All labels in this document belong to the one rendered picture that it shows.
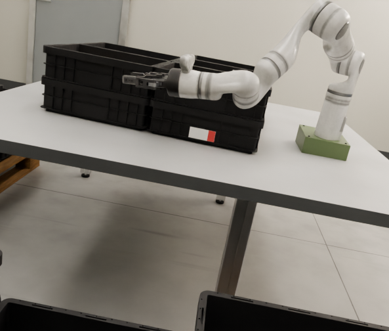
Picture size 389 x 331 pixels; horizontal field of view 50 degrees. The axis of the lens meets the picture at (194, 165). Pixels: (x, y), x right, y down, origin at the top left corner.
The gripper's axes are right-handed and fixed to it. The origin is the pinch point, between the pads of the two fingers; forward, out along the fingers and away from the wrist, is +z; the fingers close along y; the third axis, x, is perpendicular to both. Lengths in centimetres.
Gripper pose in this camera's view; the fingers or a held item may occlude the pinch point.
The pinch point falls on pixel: (132, 77)
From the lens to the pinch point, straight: 118.3
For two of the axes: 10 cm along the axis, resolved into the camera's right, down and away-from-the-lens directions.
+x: 0.7, -9.3, -3.5
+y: 2.3, -3.3, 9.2
